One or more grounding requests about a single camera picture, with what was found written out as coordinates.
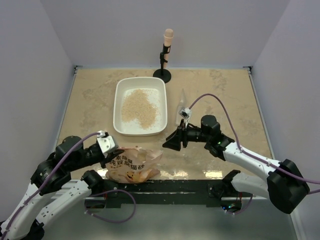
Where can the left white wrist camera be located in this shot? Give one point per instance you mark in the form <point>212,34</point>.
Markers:
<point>106,142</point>

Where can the white plastic litter box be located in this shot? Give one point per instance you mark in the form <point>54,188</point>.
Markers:
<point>140,106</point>

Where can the clear plastic scoop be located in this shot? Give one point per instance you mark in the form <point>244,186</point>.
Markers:
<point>181,104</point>

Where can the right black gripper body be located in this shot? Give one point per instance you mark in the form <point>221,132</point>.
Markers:
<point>187,135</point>

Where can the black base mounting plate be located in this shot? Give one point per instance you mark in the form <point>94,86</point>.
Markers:
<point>212,193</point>

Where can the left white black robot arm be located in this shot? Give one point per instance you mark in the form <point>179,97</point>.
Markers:
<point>35,211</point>

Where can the pink cat litter bag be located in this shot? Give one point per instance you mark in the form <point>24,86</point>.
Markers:
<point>134,166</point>

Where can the black stand with beige handle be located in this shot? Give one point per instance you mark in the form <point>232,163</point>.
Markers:
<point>162,73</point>

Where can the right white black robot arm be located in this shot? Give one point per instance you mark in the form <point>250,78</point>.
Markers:
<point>281,182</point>

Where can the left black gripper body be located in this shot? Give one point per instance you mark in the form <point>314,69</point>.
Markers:
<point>107,156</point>

